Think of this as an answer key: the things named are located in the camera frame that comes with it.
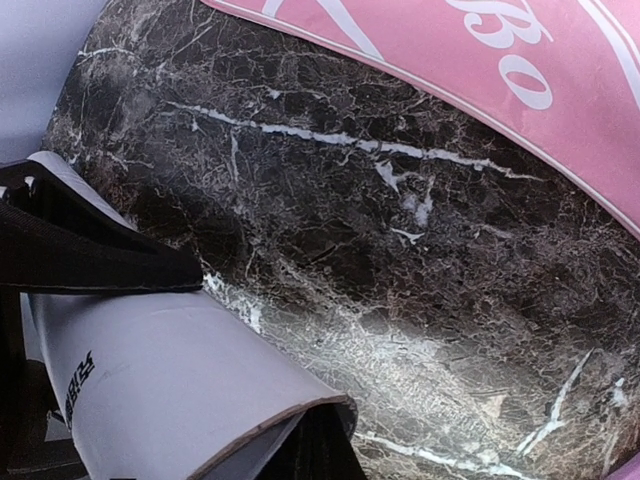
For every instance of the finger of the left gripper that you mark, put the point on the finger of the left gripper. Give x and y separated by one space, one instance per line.
55 240

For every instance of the white shuttlecock tube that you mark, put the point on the white shuttlecock tube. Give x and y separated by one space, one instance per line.
171 385

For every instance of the left red badminton racket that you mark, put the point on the left red badminton racket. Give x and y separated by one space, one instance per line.
629 471

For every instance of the pink racket bag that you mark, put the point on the pink racket bag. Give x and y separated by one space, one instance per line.
559 78

